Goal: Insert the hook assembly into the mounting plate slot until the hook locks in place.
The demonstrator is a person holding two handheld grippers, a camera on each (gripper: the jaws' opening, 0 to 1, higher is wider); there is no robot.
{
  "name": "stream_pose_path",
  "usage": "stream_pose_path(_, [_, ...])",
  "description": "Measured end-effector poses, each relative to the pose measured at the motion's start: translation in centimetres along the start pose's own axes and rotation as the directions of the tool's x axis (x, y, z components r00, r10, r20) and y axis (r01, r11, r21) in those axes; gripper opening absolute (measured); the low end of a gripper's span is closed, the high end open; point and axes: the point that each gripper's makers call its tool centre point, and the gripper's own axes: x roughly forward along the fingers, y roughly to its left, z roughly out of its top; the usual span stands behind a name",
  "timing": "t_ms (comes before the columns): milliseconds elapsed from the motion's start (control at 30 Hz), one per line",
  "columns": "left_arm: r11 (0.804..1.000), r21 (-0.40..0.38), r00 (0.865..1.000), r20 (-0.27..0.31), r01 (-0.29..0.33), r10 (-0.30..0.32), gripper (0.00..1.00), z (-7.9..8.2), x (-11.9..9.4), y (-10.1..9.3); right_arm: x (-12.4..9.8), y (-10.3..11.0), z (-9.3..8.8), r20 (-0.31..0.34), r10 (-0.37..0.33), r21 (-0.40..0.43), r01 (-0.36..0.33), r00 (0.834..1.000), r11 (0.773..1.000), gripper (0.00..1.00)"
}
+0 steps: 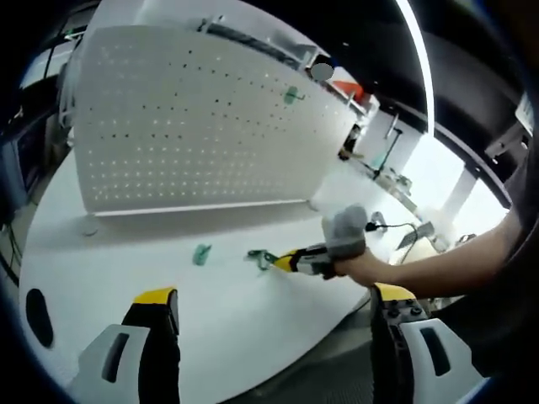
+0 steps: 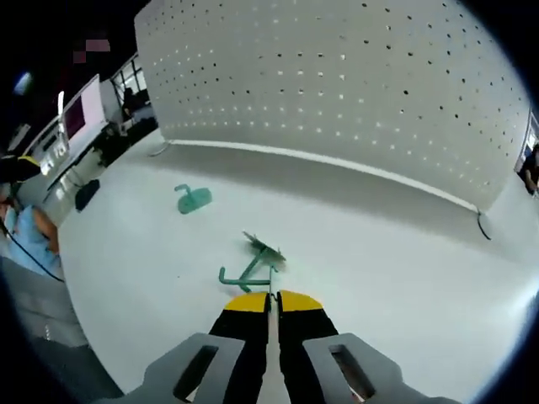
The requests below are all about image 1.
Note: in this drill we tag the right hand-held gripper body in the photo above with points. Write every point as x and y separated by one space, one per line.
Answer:
345 231

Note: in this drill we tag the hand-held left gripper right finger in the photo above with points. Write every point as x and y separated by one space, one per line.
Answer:
396 357

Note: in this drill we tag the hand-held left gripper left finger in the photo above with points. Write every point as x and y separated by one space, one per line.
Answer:
147 357

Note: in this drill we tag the green hook assembly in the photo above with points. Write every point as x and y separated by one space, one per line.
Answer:
262 257
290 94
201 254

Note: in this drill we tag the white perforated mounting plate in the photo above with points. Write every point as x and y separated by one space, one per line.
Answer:
202 126

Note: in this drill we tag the person's right hand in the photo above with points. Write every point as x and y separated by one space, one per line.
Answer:
364 269

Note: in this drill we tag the black electric scooter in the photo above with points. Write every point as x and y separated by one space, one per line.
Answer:
387 155

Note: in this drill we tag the black computer mouse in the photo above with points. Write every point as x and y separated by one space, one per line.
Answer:
39 317

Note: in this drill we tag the person's black shirt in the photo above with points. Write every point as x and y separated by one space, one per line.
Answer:
505 315

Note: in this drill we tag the orange panel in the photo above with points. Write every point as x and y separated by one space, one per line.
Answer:
349 86

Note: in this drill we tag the long ceiling light strip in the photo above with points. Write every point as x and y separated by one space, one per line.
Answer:
421 63

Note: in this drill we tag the dark equipment cabinet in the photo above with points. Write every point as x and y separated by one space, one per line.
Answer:
21 168

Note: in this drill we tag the metal wall shelf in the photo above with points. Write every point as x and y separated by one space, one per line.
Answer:
261 40

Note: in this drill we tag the white display wall unit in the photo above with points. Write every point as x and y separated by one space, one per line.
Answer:
168 12

